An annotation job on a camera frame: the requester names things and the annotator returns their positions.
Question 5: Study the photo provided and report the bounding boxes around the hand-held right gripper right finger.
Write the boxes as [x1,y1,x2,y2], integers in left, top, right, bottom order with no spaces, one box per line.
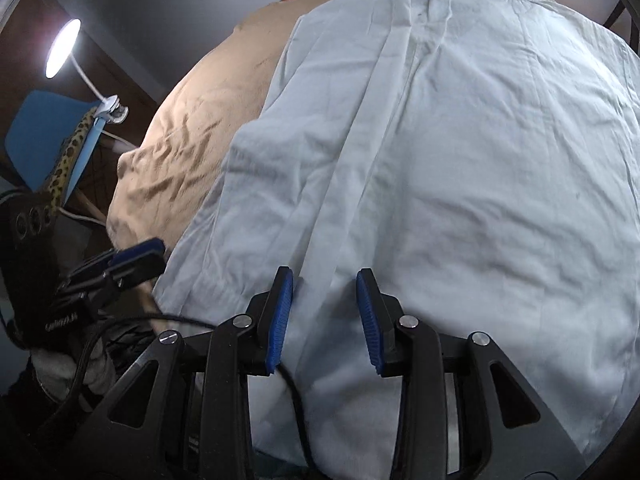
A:
[356,268,586,480]

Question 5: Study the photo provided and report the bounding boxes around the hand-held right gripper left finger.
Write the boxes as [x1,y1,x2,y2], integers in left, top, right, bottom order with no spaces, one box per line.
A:
[50,266,295,480]

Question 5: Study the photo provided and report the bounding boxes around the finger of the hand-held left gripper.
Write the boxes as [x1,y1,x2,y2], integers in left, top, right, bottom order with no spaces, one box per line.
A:
[67,238,166,283]
[54,256,168,309]

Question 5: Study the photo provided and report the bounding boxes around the white shirt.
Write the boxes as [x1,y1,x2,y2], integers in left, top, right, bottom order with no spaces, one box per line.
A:
[152,0,640,480]

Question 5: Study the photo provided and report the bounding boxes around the person's left hand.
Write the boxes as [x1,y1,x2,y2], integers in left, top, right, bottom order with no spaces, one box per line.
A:
[30,345,108,402]

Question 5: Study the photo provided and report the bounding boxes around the leopard print cloth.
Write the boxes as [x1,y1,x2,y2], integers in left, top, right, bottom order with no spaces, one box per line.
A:
[47,107,101,208]

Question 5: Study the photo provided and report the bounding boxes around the blue chair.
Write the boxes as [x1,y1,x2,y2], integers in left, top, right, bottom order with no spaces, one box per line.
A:
[5,91,108,226]

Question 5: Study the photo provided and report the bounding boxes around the beige bed sheet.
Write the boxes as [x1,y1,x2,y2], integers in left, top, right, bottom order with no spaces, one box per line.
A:
[106,1,301,256]

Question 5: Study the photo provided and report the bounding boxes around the white gooseneck clamp lamp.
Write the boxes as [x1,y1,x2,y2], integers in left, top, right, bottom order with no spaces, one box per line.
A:
[45,18,130,126]

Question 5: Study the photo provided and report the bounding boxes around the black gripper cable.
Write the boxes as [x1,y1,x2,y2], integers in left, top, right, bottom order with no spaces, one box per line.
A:
[50,312,321,480]

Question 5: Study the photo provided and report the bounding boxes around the white lamp cable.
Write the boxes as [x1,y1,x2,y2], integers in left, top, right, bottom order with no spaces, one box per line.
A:
[60,130,138,223]

